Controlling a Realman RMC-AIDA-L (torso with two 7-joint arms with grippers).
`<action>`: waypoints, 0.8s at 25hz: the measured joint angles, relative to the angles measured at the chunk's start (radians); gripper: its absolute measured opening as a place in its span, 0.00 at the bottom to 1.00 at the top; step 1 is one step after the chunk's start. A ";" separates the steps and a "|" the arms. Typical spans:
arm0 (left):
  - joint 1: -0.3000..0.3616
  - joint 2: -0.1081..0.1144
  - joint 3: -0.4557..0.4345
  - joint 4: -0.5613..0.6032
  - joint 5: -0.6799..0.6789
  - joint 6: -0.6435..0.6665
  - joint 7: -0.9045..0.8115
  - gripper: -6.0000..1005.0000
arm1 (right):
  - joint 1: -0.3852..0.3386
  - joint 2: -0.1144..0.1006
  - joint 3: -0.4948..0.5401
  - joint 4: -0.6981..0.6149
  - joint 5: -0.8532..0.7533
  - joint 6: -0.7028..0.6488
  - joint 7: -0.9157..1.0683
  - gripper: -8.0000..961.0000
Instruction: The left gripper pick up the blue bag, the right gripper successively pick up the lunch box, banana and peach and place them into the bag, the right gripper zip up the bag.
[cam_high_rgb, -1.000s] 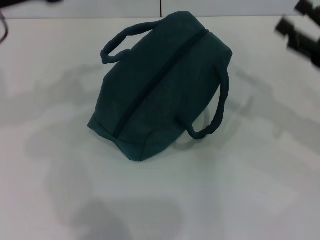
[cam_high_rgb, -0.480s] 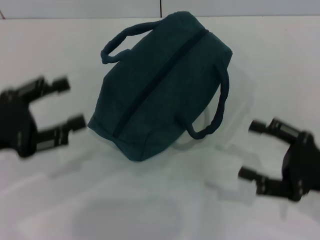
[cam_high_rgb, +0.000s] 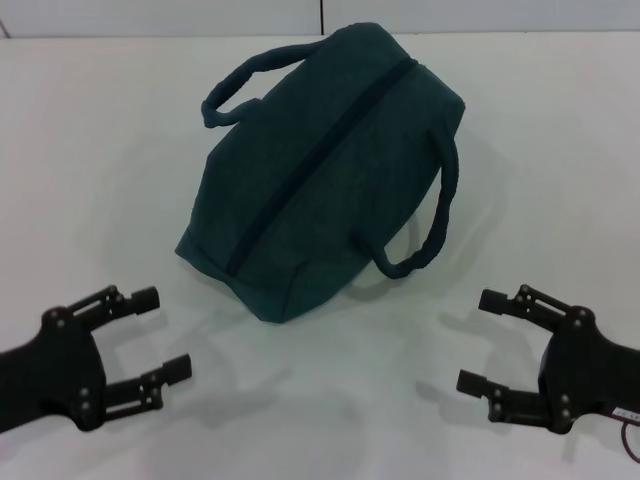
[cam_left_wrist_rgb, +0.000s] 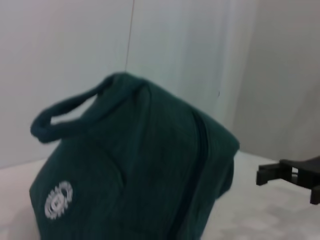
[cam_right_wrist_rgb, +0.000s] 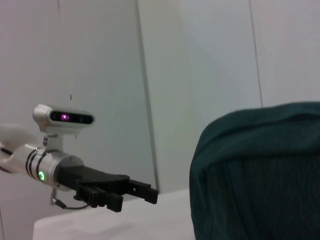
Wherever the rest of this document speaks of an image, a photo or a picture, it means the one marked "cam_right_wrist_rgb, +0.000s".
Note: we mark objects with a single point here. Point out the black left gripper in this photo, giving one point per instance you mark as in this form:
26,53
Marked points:
87,178

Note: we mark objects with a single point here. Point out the dark teal insulated lunch bag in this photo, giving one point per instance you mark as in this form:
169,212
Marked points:
257,175

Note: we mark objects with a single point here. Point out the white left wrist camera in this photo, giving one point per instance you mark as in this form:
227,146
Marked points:
62,120

